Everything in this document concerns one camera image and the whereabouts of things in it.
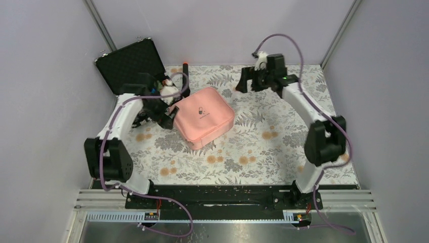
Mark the black orange-tipped thermometer pen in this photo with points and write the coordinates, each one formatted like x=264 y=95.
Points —
x=185 y=80

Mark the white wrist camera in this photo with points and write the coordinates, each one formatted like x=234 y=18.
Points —
x=261 y=60
x=168 y=89

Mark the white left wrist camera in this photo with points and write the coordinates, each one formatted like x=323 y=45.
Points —
x=168 y=89

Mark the black poker chip case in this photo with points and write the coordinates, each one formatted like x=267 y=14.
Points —
x=135 y=69

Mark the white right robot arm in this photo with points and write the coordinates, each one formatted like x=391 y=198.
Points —
x=325 y=141

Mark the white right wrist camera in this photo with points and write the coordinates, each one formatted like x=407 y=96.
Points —
x=261 y=60

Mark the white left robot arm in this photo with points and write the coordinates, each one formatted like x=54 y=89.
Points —
x=107 y=156

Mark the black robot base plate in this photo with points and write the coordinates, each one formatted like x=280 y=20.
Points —
x=224 y=202

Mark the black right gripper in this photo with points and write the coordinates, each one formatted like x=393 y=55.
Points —
x=249 y=73

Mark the pink medicine kit bag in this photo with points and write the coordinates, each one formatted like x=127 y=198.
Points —
x=202 y=117

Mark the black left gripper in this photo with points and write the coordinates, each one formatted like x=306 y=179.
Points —
x=163 y=119

